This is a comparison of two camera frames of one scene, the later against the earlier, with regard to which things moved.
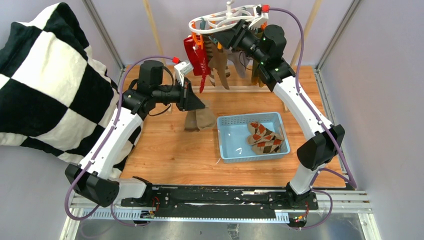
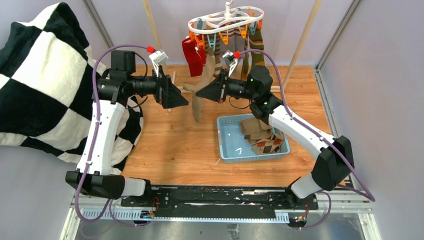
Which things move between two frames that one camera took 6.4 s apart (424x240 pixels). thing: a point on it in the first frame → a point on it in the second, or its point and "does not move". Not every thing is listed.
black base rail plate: [222, 202] does not move
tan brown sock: [219, 61] → [206, 77]
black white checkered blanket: [56, 96] does not move
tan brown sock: [201, 119] → [257, 130]
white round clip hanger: [221, 18] does not move
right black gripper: [234, 36] → [212, 91]
